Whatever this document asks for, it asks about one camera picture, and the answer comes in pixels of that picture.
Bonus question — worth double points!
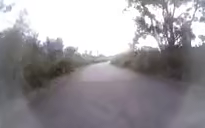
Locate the grey asphalt road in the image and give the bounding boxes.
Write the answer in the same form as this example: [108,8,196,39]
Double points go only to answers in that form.
[0,60,205,128]

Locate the row of bushes and trees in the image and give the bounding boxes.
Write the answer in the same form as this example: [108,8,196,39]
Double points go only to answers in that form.
[0,0,113,101]

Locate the overgrown bank with bushes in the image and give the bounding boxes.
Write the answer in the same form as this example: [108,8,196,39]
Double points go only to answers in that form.
[109,41,205,88]

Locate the tall tree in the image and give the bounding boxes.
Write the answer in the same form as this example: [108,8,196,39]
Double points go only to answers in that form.
[124,0,205,54]

